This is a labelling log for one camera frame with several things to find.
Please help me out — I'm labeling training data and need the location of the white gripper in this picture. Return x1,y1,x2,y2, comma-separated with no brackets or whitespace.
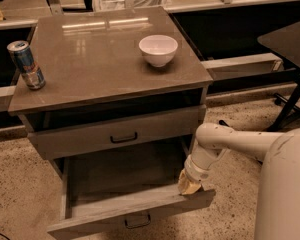
178,155,212,195

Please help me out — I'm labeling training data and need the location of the grey drawer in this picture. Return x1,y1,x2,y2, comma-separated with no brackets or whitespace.
46,140,217,240
28,105,206,160

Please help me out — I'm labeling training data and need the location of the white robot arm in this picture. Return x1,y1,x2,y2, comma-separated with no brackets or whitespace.
178,123,300,240

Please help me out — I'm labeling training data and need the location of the grey top drawer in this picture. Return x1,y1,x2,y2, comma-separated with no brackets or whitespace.
28,105,206,160

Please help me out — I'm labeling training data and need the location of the grey drawer cabinet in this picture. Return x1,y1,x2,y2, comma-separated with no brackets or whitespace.
8,6,214,172

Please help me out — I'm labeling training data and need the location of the white ceramic bowl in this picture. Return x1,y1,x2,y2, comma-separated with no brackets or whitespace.
139,35,178,67

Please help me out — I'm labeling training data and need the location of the black folding side table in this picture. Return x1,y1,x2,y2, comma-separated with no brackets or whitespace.
258,21,300,132

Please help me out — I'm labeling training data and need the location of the blue silver drink can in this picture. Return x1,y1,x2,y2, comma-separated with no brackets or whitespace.
7,40,45,90

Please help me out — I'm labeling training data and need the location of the white wire basket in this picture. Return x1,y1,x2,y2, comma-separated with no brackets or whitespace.
93,0,170,12

